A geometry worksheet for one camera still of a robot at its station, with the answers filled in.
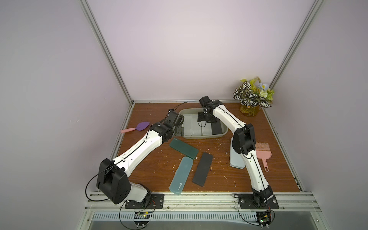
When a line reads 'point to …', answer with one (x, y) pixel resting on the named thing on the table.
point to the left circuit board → (141, 215)
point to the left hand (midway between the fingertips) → (178, 127)
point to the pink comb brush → (263, 152)
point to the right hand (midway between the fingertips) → (204, 117)
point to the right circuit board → (263, 218)
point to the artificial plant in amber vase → (252, 96)
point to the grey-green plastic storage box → (190, 110)
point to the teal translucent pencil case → (181, 175)
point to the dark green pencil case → (184, 148)
